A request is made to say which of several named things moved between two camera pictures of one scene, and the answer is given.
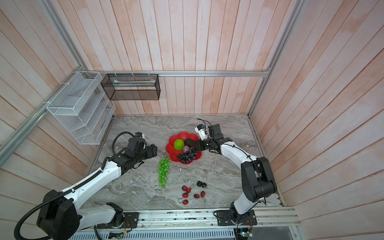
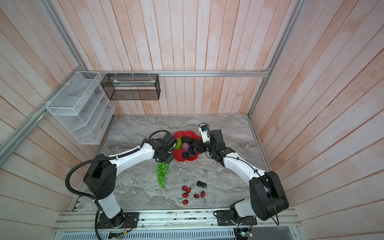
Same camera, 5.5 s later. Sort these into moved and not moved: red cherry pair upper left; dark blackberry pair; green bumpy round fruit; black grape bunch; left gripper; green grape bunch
Moved: black grape bunch; left gripper
Not moved: green grape bunch; red cherry pair upper left; dark blackberry pair; green bumpy round fruit
